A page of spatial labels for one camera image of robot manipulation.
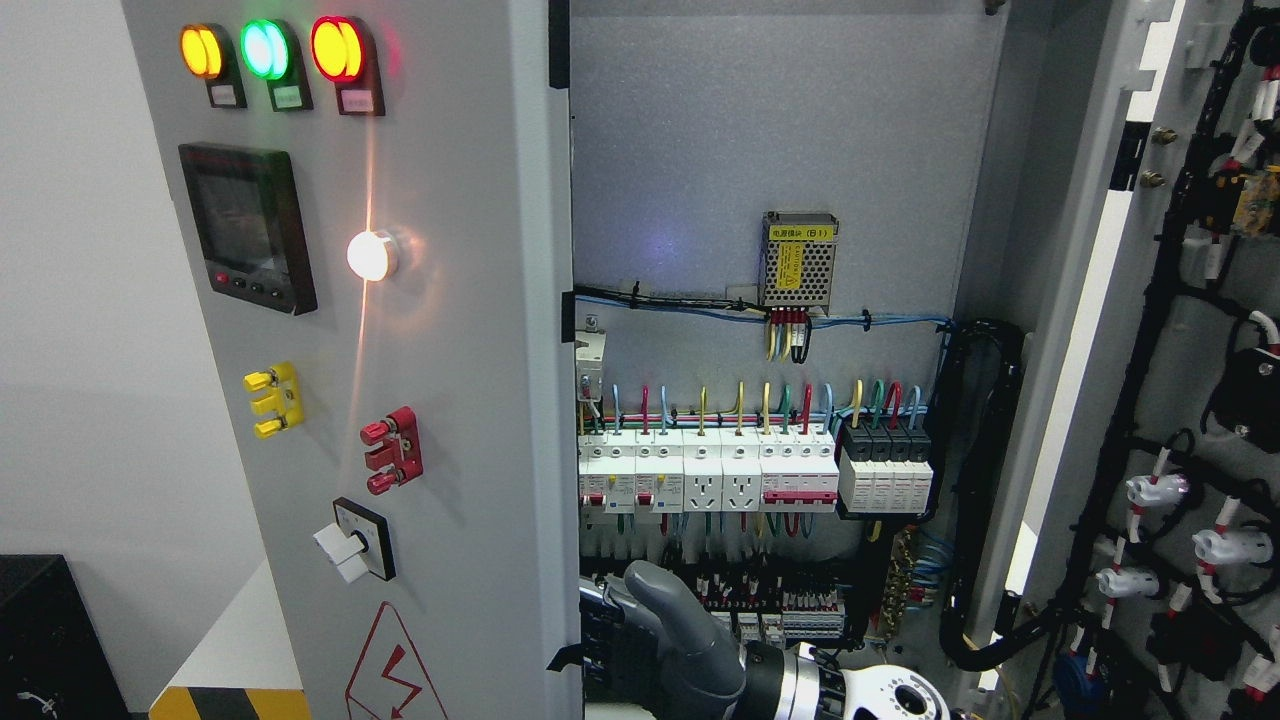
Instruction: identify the lower relay terminal row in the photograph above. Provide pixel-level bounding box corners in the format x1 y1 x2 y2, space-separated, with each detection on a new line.
680 565 846 648

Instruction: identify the red indicator lamp left door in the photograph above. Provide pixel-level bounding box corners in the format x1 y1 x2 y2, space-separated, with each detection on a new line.
310 15 387 117

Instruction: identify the black digital power meter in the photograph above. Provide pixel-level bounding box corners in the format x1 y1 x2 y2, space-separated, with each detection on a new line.
179 143 317 315

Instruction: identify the red electric hazard warning sticker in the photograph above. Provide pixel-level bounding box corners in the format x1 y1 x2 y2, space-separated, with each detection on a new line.
344 601 448 719

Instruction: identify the white socket breaker row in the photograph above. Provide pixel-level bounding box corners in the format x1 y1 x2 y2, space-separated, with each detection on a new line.
579 427 838 523

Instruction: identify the black surge protector block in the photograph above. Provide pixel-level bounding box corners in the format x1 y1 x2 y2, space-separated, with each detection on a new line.
837 420 936 521

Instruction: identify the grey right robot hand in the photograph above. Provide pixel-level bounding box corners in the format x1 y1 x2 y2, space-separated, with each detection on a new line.
579 561 746 719

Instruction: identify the white rotary selector switch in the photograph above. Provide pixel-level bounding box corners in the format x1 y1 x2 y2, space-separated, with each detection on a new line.
314 497 397 584

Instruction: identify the yellow indicator lamp left door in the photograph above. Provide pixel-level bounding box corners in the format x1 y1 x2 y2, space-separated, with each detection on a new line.
180 23 247 109

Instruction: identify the white glowing indicator lamp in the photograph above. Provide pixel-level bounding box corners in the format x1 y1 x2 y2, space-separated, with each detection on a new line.
346 231 399 283

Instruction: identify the red terminal connector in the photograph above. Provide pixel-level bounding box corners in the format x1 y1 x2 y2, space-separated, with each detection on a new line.
358 406 422 495

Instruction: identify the yellow terminal connector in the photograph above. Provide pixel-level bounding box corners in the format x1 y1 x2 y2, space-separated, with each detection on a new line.
242 361 305 439

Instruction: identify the black right cable conduit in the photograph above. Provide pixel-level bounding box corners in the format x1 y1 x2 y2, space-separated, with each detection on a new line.
938 320 1027 673

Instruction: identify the grey cabinet door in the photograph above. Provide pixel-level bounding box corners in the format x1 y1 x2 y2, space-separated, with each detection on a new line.
123 1 582 719
941 1 1277 719

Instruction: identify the green indicator lamp left door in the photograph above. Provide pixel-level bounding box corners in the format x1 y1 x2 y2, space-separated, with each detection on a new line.
241 18 314 111

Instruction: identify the perforated metal power supply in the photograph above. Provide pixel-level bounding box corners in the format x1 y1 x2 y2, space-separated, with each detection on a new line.
759 211 840 307

